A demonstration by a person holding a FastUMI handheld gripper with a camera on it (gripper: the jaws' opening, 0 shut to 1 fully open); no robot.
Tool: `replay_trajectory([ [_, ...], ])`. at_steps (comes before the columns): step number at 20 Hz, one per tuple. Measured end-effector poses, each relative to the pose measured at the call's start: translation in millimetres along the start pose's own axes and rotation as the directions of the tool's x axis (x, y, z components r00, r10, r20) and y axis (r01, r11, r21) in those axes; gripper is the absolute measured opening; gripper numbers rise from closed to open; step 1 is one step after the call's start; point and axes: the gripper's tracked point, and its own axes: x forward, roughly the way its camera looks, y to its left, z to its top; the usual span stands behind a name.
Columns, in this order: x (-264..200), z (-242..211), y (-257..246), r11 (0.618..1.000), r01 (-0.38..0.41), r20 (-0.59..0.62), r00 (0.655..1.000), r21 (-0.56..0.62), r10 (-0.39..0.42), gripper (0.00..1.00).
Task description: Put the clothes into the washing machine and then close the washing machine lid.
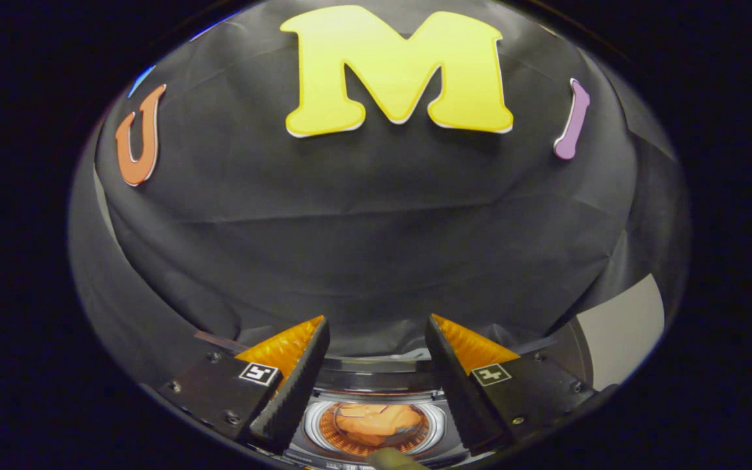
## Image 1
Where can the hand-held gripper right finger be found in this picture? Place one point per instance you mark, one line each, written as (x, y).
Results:
(457, 385)

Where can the beige cabinet with dark top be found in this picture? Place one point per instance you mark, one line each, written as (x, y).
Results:
(624, 333)

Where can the orange polo shirt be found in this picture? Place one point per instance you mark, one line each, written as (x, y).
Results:
(376, 421)

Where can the dark washing machine lid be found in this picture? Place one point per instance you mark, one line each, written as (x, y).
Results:
(376, 375)

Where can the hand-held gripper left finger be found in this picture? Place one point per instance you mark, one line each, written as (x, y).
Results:
(294, 391)

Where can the black backdrop cloth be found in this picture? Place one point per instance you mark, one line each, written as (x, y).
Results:
(363, 228)

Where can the grey washing machine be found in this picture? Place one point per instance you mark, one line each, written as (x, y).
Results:
(314, 427)

